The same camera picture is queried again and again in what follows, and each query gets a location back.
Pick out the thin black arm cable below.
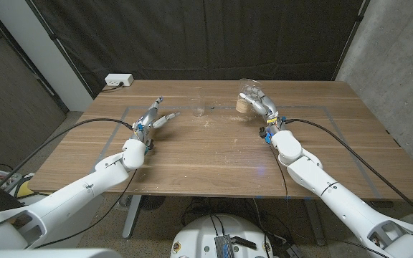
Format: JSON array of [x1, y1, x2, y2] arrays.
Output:
[[34, 168, 139, 250], [267, 142, 290, 209]]

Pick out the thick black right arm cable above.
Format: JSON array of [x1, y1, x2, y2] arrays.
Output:
[[284, 118, 413, 229]]

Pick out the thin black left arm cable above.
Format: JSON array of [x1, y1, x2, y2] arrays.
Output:
[[34, 168, 139, 250]]

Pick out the clear plastic cup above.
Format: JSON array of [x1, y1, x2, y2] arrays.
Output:
[[191, 87, 207, 118]]

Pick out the clear cup with brown sugar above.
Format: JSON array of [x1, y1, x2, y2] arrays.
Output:
[[235, 78, 263, 115]]

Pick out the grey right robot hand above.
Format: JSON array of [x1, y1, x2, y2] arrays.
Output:
[[239, 88, 288, 132]]

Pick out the yellow floor object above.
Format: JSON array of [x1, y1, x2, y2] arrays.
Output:
[[16, 181, 35, 198]]

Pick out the black power strip cable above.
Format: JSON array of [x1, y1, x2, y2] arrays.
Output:
[[100, 82, 125, 93]]

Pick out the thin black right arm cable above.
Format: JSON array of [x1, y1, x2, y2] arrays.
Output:
[[267, 142, 290, 209]]

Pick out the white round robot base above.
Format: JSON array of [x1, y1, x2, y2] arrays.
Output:
[[170, 214, 275, 258]]

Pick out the black flat module on base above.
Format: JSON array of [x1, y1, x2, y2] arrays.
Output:
[[233, 236, 257, 250]]

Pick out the grey ribbed electronics box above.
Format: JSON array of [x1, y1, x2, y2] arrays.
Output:
[[214, 234, 235, 258]]

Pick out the grey table leg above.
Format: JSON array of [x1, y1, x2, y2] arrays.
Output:
[[303, 199, 326, 247], [122, 194, 143, 239]]

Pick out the dark brown door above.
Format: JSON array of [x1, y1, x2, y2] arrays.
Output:
[[0, 0, 67, 173]]

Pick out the black fabric backdrop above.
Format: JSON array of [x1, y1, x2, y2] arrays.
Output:
[[30, 0, 369, 97]]

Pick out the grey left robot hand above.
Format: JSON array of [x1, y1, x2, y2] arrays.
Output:
[[131, 95, 181, 143]]

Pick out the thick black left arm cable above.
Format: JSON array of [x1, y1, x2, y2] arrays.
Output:
[[0, 118, 135, 212]]

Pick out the white power strip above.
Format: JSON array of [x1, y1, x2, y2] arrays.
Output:
[[104, 73, 135, 87]]

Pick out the black backdrop stand pole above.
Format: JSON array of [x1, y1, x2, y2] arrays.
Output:
[[25, 0, 97, 100], [331, 0, 371, 82]]

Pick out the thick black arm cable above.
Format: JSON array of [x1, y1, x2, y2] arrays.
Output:
[[0, 118, 135, 212], [284, 118, 413, 229]]

